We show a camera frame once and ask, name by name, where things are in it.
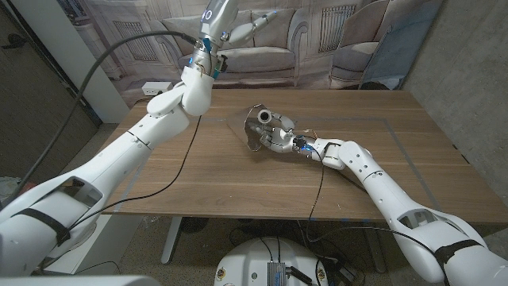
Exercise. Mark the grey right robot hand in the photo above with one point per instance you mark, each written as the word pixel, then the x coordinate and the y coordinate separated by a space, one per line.
pixel 279 137

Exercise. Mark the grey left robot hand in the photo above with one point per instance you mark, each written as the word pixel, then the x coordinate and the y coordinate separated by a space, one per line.
pixel 214 24

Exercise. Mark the aluminum foil roll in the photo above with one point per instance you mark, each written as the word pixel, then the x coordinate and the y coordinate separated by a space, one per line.
pixel 244 127

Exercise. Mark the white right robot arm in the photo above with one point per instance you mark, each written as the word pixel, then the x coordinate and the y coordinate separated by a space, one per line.
pixel 389 198

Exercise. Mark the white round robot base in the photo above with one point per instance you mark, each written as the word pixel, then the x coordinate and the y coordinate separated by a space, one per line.
pixel 246 258

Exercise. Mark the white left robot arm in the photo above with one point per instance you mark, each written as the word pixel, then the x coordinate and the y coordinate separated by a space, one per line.
pixel 119 155

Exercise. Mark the white power outlet box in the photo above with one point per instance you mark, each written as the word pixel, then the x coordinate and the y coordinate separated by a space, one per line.
pixel 157 88

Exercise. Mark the silver electronics box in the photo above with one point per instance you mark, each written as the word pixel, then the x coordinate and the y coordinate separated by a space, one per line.
pixel 275 274

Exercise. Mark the black connector plug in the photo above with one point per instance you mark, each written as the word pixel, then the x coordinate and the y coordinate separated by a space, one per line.
pixel 297 276

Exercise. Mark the grey table leg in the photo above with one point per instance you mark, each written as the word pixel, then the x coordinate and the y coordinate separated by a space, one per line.
pixel 375 246

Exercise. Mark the white table leg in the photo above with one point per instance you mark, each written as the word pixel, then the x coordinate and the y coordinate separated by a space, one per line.
pixel 171 238

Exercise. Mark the grey blue leaning panel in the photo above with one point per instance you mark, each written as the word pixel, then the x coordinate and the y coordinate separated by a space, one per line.
pixel 401 47

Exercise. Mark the white floor board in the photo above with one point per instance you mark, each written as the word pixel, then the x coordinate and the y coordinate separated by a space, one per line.
pixel 115 246

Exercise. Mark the dark textured door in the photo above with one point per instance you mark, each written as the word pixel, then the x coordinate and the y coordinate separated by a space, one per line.
pixel 35 119

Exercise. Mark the white crumpled plastic bag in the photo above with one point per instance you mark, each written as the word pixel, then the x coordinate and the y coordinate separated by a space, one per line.
pixel 8 184

